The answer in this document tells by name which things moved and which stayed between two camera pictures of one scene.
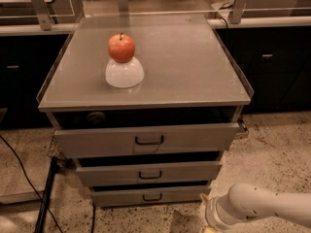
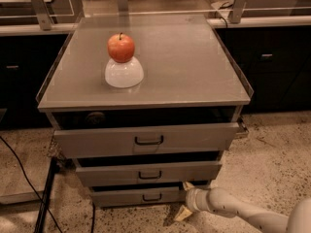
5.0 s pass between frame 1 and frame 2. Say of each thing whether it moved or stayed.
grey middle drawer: stayed
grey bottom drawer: stayed
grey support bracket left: stayed
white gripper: moved
